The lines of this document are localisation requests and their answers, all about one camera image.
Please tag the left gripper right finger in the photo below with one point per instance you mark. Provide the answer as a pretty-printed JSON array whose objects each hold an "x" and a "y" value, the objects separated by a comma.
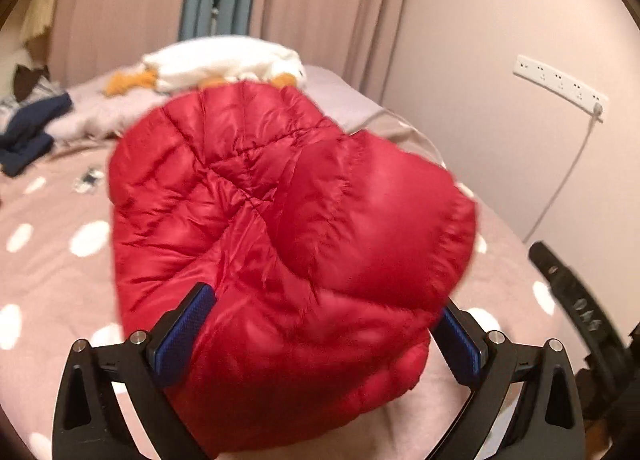
[{"x": 547, "y": 420}]

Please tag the navy blue garment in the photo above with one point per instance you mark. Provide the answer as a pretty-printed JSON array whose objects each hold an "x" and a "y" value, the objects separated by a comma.
[{"x": 25, "y": 139}]

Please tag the dark brown garment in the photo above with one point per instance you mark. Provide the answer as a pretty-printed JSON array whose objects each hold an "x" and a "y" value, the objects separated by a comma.
[{"x": 25, "y": 80}]

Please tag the polka dot bed sheet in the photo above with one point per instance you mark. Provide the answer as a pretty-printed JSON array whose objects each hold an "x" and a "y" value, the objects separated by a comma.
[{"x": 57, "y": 286}]

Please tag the white goose plush toy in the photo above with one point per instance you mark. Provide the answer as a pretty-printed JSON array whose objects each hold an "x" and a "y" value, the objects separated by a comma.
[{"x": 208, "y": 61}]

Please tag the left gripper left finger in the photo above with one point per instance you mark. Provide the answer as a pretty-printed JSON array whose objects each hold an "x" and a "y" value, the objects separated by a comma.
[{"x": 88, "y": 422}]

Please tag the pleated beige lamp shade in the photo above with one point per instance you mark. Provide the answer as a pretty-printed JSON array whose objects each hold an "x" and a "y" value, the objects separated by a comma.
[{"x": 38, "y": 20}]

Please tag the plaid blanket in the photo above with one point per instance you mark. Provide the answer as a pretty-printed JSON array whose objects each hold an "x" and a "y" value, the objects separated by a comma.
[{"x": 43, "y": 89}]

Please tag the pink curtain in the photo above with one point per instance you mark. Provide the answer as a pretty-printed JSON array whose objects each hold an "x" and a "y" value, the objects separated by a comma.
[{"x": 353, "y": 38}]

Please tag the white power strip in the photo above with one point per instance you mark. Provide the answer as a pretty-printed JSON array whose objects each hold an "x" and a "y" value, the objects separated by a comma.
[{"x": 571, "y": 89}]

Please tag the grey duvet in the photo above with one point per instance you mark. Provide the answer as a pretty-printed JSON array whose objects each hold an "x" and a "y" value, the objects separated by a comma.
[{"x": 95, "y": 116}]

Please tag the red down jacket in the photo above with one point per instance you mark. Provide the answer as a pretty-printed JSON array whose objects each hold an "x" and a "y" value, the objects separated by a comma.
[{"x": 331, "y": 256}]

